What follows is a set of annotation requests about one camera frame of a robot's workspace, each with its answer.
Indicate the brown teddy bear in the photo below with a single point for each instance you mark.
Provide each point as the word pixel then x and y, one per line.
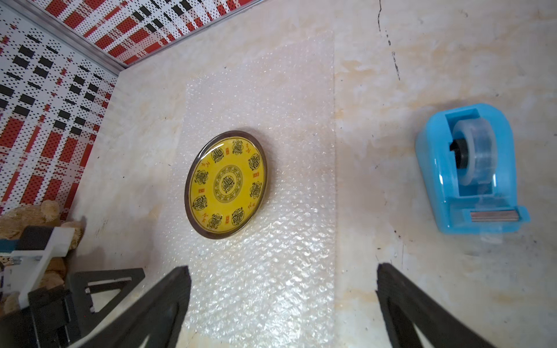
pixel 12 226

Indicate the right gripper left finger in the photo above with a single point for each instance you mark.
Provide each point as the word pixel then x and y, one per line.
pixel 154 320

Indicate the yellow patterned dinner plate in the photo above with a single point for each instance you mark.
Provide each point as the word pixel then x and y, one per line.
pixel 226 184

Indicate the clear bubble wrap sheet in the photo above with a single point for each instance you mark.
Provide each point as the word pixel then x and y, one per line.
pixel 272 283

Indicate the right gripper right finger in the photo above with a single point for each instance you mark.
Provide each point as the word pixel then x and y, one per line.
pixel 407 309

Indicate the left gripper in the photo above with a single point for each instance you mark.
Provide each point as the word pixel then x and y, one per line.
pixel 60 317

